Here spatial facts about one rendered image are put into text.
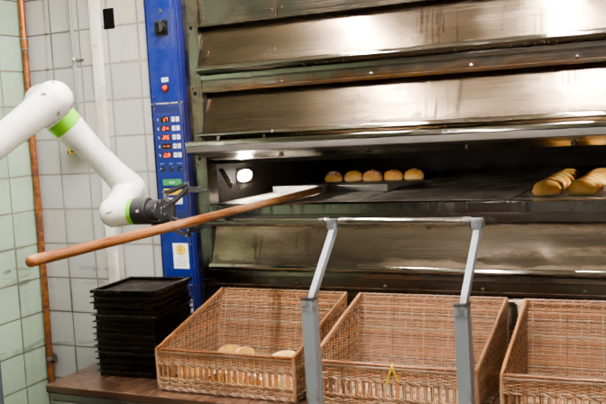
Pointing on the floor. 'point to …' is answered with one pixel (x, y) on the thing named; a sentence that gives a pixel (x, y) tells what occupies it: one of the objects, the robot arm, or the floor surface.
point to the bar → (463, 331)
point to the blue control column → (160, 46)
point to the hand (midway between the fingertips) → (204, 208)
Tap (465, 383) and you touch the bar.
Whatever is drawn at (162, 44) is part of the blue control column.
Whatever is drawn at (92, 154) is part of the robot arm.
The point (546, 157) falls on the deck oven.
